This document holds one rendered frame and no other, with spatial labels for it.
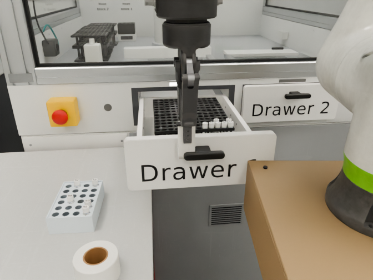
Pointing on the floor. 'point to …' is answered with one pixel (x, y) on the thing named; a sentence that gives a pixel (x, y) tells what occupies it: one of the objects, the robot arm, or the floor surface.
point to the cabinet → (208, 203)
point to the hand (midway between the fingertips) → (186, 140)
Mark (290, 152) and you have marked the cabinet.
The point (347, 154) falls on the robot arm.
